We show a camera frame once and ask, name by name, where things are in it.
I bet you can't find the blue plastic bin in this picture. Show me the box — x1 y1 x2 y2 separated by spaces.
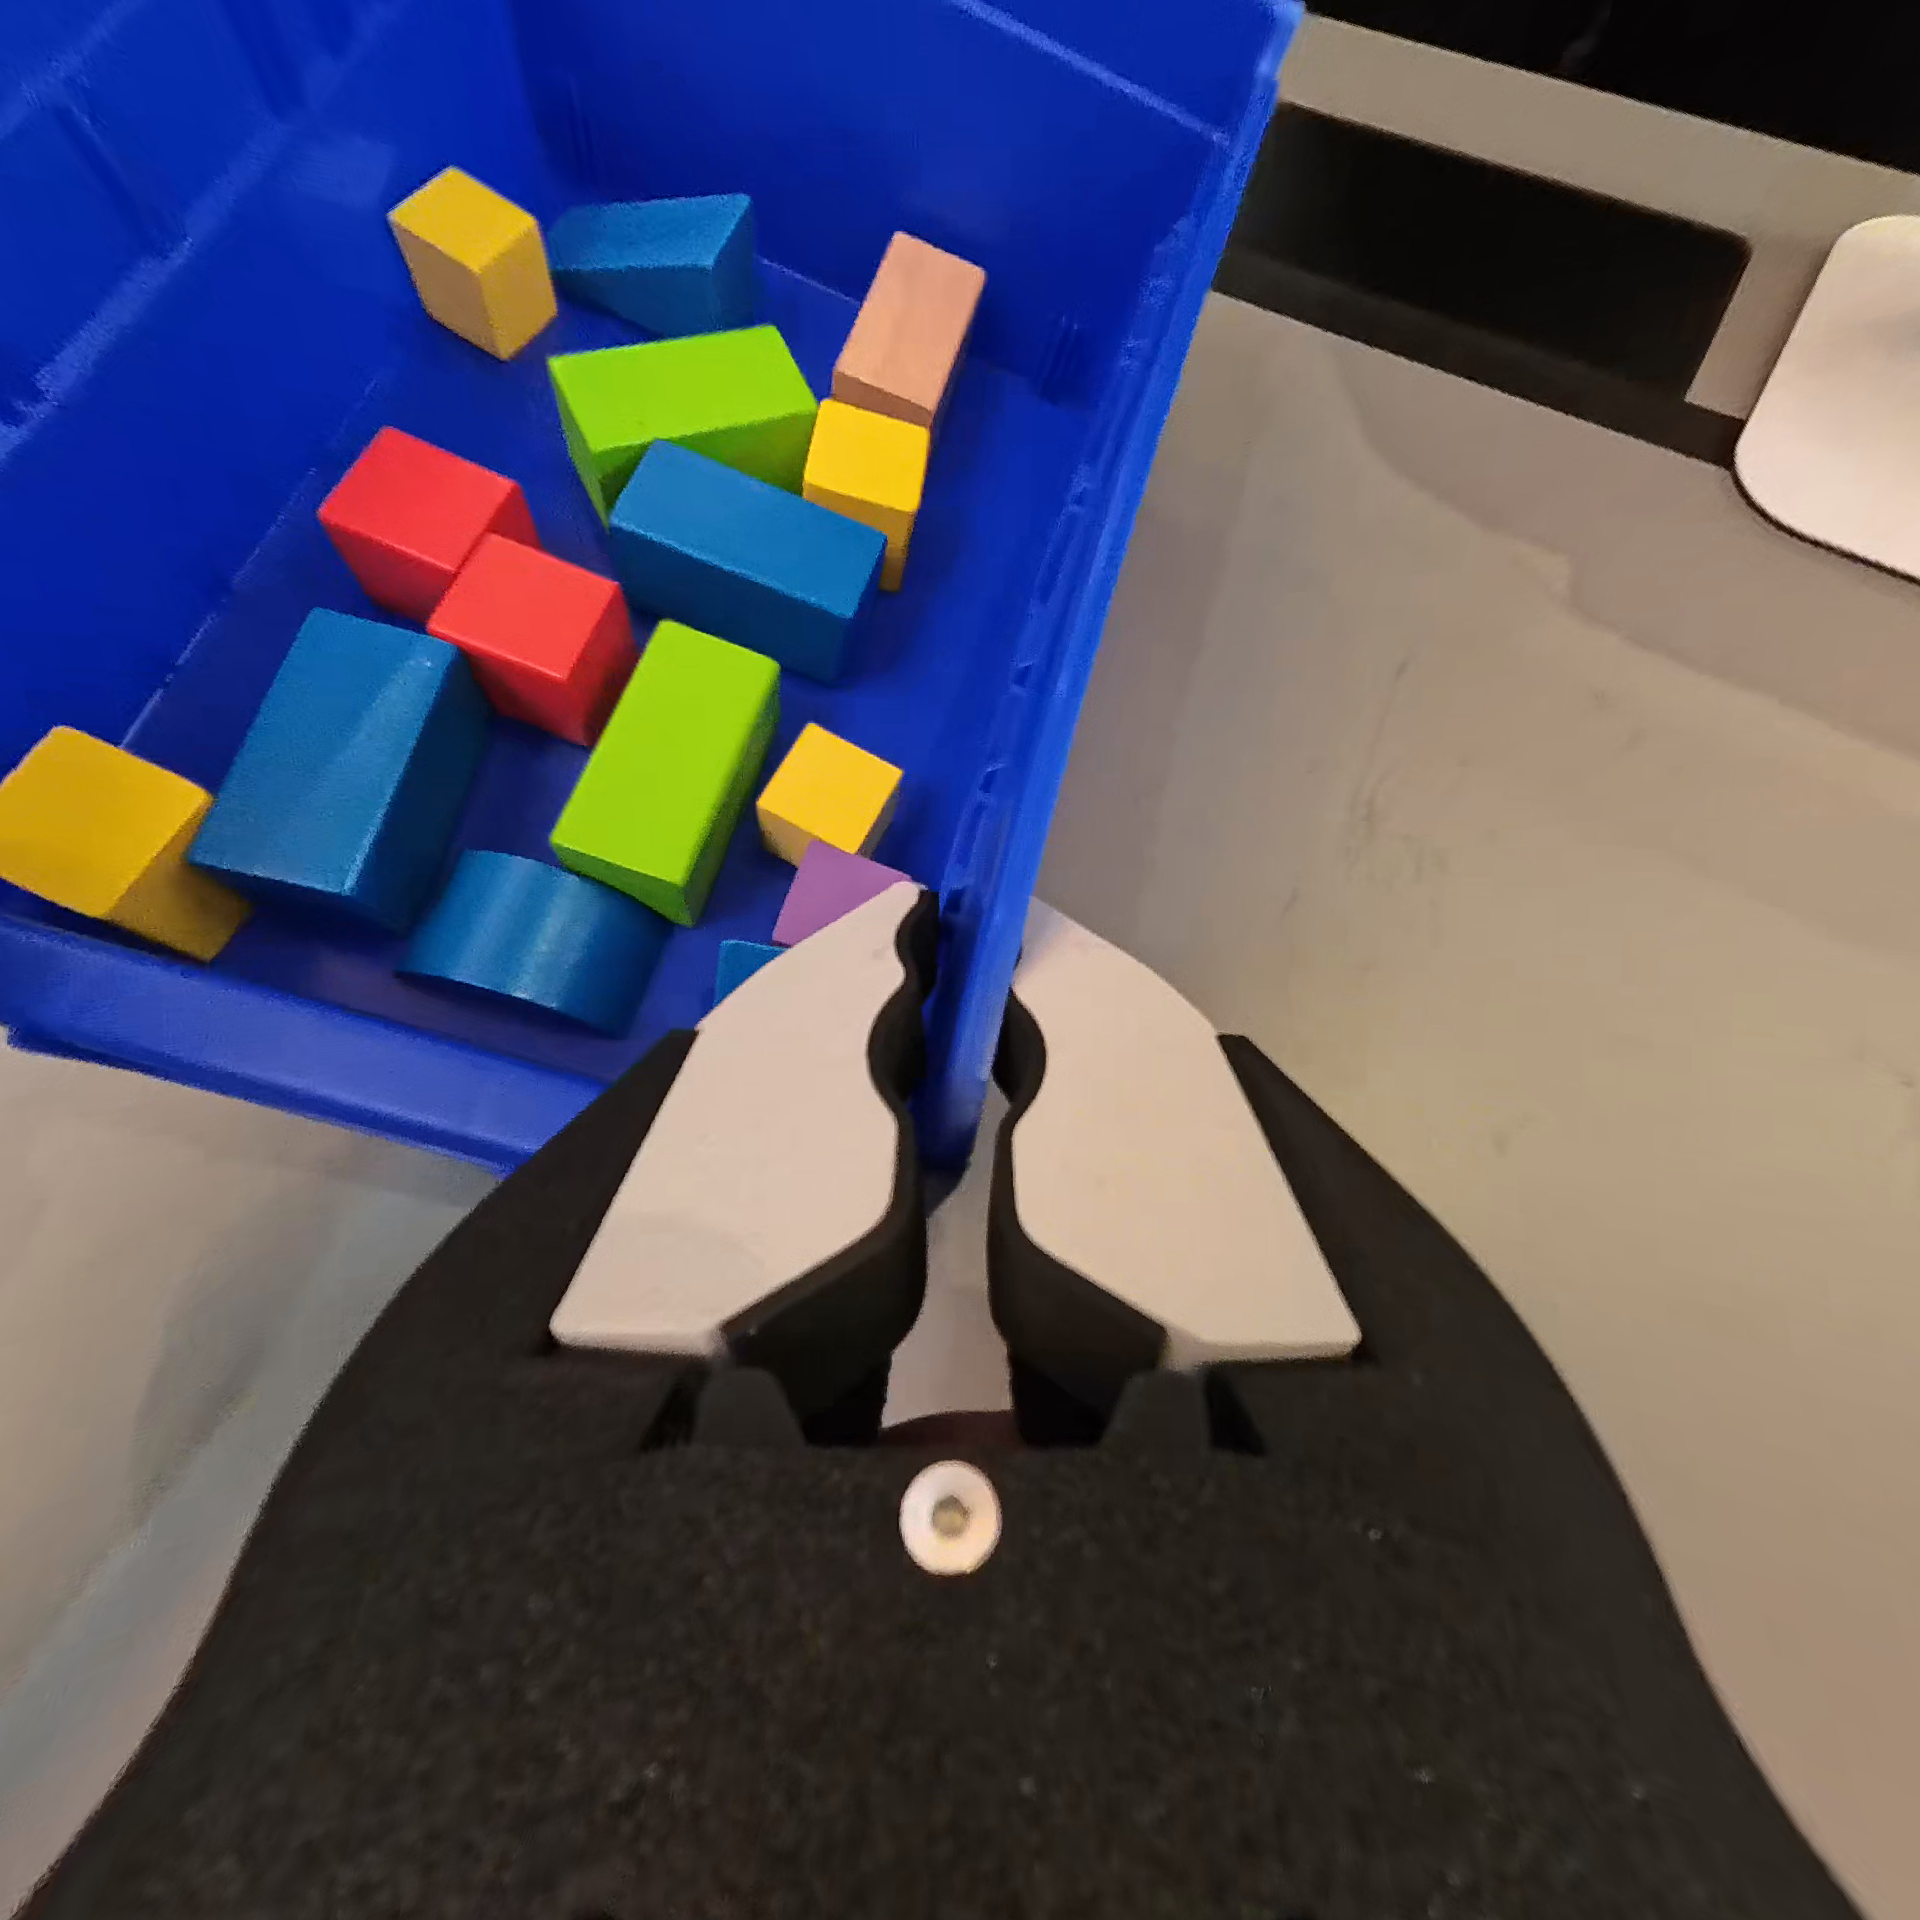
0 0 1310 1177

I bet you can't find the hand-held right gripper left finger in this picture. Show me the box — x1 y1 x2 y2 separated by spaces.
554 884 937 1427

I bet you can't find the pile of coloured wooden blocks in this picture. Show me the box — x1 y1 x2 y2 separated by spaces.
0 166 992 1036

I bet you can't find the grey desk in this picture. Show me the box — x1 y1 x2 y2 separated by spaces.
0 16 1920 1863

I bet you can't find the white board stand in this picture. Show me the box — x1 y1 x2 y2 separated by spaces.
1736 218 1920 584

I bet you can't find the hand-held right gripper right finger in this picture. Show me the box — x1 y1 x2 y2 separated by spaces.
985 901 1366 1427

